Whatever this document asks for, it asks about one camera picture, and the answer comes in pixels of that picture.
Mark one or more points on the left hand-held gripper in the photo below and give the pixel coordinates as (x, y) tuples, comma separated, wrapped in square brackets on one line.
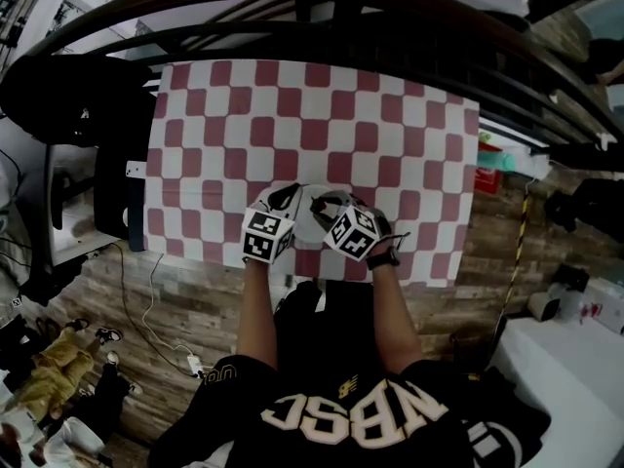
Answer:
[(265, 234)]

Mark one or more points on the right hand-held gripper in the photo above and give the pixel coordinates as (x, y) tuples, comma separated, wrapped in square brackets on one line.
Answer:
[(353, 234)]

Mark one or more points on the white round plate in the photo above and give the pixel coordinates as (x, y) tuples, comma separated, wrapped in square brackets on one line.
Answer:
[(304, 229)]

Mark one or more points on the person's left forearm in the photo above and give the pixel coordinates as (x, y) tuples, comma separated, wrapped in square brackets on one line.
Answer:
[(256, 310)]

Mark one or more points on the person's right forearm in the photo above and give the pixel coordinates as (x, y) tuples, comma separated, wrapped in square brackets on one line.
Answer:
[(395, 315)]

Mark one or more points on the person's right hand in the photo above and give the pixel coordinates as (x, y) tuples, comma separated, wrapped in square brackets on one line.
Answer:
[(385, 229)]

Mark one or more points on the pink white checkered tablecloth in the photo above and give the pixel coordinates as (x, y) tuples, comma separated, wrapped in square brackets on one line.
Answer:
[(244, 115)]

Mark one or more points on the person's black trousers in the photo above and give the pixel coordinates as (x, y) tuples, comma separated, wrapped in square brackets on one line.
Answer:
[(317, 320)]

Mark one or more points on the red box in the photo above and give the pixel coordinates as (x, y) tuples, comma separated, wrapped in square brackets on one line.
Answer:
[(487, 183)]

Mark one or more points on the white power adapter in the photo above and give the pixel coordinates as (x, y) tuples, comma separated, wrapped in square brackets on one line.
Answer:
[(195, 364)]

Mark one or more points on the yellow black floor tape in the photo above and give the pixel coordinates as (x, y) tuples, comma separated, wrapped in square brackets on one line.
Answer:
[(519, 246)]

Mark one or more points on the black office chair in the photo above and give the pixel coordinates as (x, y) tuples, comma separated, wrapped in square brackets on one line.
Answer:
[(97, 115)]

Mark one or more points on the person's black printed shirt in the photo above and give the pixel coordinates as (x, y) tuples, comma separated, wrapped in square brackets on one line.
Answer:
[(341, 417)]

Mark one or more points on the white side desk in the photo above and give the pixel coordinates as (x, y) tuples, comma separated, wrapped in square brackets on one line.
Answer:
[(73, 212)]

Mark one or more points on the white round appliance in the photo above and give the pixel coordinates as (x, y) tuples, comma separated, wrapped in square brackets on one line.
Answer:
[(543, 306)]

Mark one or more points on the black bag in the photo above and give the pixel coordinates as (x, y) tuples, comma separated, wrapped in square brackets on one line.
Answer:
[(570, 207)]

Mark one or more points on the white bag with red print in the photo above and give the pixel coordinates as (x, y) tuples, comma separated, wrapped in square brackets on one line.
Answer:
[(599, 310)]

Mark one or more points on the yellow garment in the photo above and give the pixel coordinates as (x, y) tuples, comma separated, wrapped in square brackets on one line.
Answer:
[(56, 373)]

